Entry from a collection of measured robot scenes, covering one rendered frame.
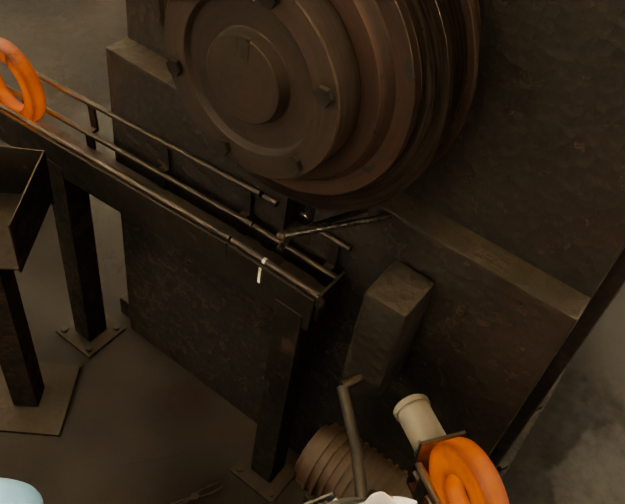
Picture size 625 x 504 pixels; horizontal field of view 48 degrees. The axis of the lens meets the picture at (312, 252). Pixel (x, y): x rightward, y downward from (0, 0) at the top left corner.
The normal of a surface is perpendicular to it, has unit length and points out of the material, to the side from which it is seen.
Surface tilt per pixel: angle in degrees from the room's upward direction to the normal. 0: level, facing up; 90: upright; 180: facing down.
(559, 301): 0
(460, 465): 89
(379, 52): 64
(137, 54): 0
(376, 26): 57
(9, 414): 0
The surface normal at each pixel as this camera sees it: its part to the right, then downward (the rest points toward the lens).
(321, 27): 0.61, -0.21
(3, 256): 0.04, -0.69
